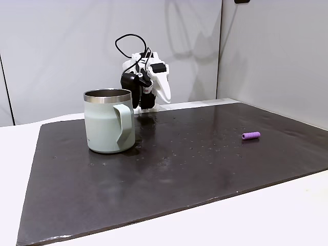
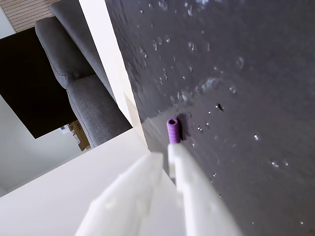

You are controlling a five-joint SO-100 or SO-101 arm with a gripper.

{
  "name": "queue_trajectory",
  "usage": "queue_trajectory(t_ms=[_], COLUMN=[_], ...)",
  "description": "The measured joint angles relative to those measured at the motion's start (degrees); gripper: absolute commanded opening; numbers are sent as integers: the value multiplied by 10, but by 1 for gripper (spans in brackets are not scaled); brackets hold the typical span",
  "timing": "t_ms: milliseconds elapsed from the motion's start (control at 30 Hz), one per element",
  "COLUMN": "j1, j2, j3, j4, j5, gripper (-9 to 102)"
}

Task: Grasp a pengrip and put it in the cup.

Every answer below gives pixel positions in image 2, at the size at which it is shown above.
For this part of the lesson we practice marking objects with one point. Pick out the brown cardboard box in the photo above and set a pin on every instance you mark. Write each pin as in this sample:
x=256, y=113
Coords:
x=80, y=134

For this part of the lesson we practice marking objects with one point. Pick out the dark grey plastic mat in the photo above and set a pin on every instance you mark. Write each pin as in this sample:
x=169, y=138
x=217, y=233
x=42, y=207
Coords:
x=221, y=93

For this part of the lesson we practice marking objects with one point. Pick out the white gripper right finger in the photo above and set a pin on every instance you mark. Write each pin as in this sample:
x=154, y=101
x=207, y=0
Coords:
x=197, y=196

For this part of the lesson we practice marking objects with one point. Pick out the black rug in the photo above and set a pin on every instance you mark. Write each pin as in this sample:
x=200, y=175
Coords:
x=27, y=83

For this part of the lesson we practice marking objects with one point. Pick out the purple ribbed pen grip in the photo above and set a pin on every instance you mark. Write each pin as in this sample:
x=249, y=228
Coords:
x=173, y=131

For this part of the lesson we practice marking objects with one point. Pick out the grey fabric sofa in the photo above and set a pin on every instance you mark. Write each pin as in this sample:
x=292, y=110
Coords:
x=81, y=81

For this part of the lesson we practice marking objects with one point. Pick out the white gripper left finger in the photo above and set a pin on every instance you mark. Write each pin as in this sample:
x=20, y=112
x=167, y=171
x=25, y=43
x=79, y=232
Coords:
x=125, y=196

